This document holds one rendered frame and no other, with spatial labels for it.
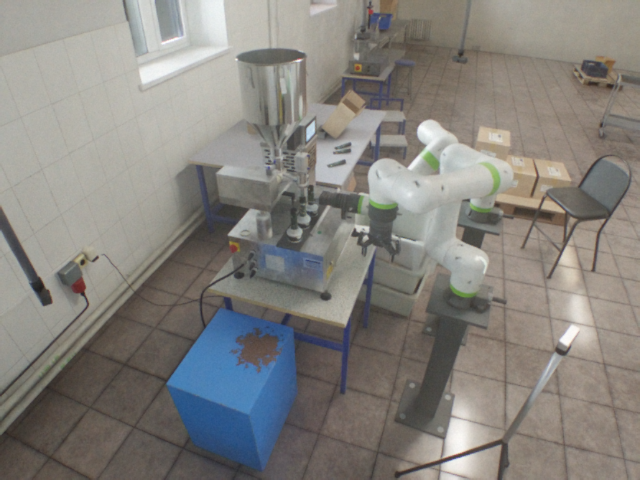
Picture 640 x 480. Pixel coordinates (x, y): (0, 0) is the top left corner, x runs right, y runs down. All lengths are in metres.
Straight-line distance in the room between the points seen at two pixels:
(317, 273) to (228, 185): 0.57
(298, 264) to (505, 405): 1.54
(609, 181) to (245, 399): 3.05
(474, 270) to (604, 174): 2.23
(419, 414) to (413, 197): 1.65
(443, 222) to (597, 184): 2.25
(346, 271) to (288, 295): 0.34
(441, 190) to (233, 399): 1.23
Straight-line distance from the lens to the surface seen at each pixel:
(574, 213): 3.40
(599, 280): 3.92
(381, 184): 1.18
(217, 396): 1.89
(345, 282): 2.08
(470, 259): 1.68
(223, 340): 2.07
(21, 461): 2.85
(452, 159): 1.54
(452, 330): 1.93
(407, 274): 2.66
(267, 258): 1.95
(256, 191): 1.78
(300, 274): 1.93
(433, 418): 2.53
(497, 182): 1.41
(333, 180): 2.94
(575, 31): 12.06
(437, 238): 1.72
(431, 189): 1.13
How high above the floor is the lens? 2.17
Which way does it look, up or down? 37 degrees down
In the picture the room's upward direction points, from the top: straight up
